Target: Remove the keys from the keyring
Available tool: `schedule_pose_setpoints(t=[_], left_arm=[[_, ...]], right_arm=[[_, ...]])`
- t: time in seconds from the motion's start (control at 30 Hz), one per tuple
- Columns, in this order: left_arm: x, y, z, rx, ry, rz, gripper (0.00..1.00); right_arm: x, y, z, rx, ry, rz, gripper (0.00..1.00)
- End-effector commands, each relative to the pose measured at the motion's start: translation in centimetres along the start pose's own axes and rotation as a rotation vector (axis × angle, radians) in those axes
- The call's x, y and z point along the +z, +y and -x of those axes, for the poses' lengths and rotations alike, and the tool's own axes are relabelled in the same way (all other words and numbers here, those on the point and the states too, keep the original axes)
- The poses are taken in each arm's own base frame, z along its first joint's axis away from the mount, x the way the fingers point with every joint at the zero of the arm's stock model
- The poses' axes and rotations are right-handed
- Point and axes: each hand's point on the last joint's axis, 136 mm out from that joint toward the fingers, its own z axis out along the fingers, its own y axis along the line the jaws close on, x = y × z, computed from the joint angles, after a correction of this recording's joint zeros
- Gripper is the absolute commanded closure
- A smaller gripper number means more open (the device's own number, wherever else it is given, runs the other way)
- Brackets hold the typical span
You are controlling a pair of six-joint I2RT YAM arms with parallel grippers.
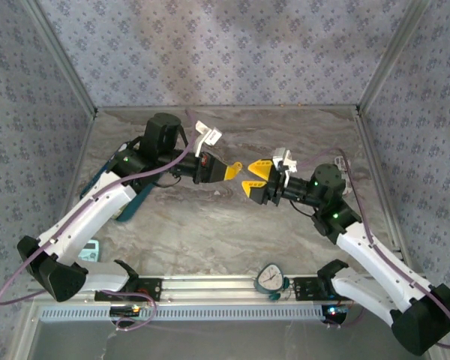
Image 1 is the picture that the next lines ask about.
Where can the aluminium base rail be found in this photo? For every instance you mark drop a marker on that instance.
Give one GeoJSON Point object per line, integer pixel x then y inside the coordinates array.
{"type": "Point", "coordinates": [210, 287]}

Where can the teal alarm clock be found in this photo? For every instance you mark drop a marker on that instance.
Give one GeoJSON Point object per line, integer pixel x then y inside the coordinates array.
{"type": "Point", "coordinates": [270, 279]}

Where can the teal checkered pencil case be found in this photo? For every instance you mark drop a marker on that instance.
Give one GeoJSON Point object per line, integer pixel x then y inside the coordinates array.
{"type": "Point", "coordinates": [129, 213]}

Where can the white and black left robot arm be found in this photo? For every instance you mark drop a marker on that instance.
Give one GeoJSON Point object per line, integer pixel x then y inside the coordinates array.
{"type": "Point", "coordinates": [97, 210]}

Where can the aluminium frame post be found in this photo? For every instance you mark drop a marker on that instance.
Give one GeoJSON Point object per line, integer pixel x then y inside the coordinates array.
{"type": "Point", "coordinates": [63, 56]}
{"type": "Point", "coordinates": [390, 56]}

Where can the small electronics board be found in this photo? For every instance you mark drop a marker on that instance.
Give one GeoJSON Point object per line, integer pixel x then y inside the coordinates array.
{"type": "Point", "coordinates": [131, 310]}
{"type": "Point", "coordinates": [335, 313]}

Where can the light blue calculator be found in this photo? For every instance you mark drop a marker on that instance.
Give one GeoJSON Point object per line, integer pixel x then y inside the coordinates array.
{"type": "Point", "coordinates": [90, 252]}

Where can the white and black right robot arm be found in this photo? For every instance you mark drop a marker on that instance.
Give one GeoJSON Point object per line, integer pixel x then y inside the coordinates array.
{"type": "Point", "coordinates": [378, 258]}

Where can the aluminium table edge rail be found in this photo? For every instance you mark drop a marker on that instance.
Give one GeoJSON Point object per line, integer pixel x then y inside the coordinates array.
{"type": "Point", "coordinates": [87, 131]}
{"type": "Point", "coordinates": [367, 127]}

